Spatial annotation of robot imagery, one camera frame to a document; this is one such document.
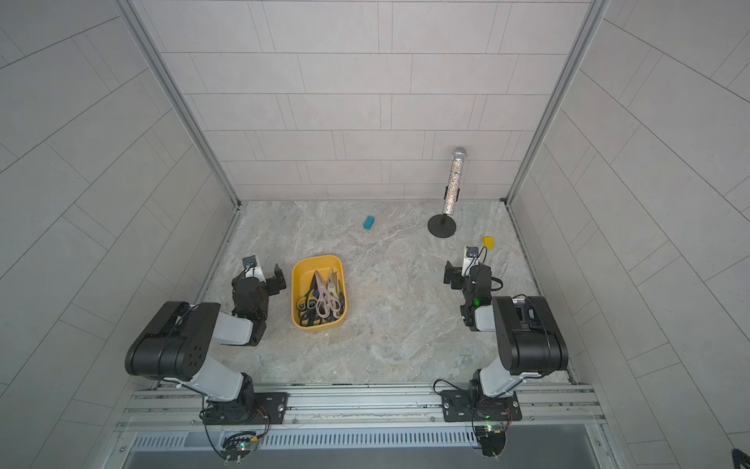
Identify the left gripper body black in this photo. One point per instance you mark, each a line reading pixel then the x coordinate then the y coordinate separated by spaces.
pixel 271 282

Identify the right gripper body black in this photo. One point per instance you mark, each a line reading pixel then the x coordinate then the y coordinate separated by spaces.
pixel 455 276

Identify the yellow plastic storage box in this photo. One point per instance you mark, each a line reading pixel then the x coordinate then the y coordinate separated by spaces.
pixel 327 271

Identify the yellow black handled scissors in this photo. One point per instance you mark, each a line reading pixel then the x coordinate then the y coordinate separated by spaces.
pixel 306 306

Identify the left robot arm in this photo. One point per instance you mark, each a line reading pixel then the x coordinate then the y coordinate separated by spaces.
pixel 174 346

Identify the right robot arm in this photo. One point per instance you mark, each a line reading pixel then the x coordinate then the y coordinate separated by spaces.
pixel 529 342

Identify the glitter microphone on stand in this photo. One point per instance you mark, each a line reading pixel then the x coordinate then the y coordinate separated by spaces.
pixel 443 225

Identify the teal block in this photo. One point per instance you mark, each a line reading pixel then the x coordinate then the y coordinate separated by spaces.
pixel 368 222

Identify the left circuit board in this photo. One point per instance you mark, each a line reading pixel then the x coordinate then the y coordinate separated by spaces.
pixel 238 446

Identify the circuit board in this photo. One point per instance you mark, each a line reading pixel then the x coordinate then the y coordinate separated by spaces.
pixel 492 442
pixel 238 446

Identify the right circuit board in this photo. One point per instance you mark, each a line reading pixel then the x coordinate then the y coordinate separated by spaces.
pixel 492 442

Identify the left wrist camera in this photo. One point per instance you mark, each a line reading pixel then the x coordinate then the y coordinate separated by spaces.
pixel 251 268

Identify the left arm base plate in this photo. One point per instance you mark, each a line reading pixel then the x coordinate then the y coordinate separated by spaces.
pixel 264 408

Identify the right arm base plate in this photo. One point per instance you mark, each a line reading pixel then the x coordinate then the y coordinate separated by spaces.
pixel 462 406

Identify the aluminium rail frame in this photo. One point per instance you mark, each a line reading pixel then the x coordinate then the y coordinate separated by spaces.
pixel 350 417

